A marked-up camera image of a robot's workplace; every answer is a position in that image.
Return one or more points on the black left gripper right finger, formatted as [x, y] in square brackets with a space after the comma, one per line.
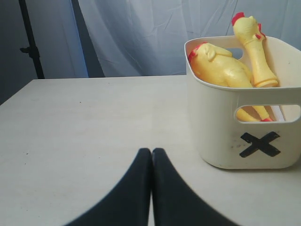
[174, 202]

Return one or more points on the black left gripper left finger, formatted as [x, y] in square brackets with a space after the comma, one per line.
[128, 203]

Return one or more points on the white bin marked X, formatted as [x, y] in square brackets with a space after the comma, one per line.
[225, 142]

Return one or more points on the large yellow rubber chicken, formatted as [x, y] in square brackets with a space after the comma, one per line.
[216, 65]

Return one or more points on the slim yellow rubber chicken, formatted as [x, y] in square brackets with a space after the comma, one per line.
[248, 31]

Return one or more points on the blue-grey backdrop curtain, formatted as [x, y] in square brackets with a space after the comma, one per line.
[118, 38]

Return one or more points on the black light stand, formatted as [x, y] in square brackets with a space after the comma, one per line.
[32, 49]

